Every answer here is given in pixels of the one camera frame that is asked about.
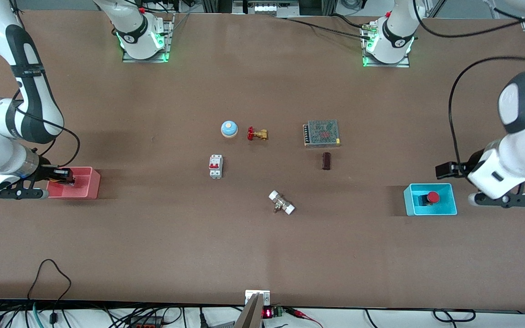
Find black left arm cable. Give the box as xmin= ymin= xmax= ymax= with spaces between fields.
xmin=448 ymin=56 xmax=525 ymax=165

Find grey camera pole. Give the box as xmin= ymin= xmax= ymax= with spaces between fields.
xmin=234 ymin=293 xmax=264 ymax=328

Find silver table edge bracket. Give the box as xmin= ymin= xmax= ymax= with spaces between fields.
xmin=245 ymin=290 xmax=271 ymax=307

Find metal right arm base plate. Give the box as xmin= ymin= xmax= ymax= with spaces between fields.
xmin=122 ymin=14 xmax=174 ymax=63

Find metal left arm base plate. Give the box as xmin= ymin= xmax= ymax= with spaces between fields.
xmin=362 ymin=23 xmax=411 ymax=69

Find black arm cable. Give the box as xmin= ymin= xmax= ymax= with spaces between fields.
xmin=14 ymin=91 xmax=82 ymax=168
xmin=448 ymin=56 xmax=525 ymax=165

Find red push button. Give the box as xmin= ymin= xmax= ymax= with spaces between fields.
xmin=417 ymin=191 xmax=440 ymax=206

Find pink plastic box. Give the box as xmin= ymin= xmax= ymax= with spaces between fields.
xmin=46 ymin=167 xmax=101 ymax=200

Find silver control unit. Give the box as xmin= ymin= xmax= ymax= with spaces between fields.
xmin=232 ymin=0 xmax=300 ymax=18

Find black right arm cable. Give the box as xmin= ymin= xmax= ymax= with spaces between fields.
xmin=14 ymin=91 xmax=82 ymax=168

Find white-ended metal pipe fitting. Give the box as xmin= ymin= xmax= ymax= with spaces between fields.
xmin=268 ymin=190 xmax=296 ymax=215

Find black coiled cable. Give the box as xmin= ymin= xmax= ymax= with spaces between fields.
xmin=432 ymin=309 xmax=476 ymax=323

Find blue plastic box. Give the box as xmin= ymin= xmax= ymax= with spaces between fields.
xmin=403 ymin=183 xmax=458 ymax=216

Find metal mesh power supply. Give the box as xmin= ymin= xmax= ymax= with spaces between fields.
xmin=303 ymin=119 xmax=341 ymax=148

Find white circuit breaker red switches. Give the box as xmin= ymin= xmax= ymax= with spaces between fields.
xmin=208 ymin=154 xmax=223 ymax=179

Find red clip lead cable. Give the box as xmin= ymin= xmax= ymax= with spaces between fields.
xmin=285 ymin=307 xmax=324 ymax=328

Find black looped cable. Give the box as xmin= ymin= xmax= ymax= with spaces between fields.
xmin=26 ymin=259 xmax=72 ymax=325

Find black cable across table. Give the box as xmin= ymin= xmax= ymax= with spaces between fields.
xmin=285 ymin=16 xmax=372 ymax=38

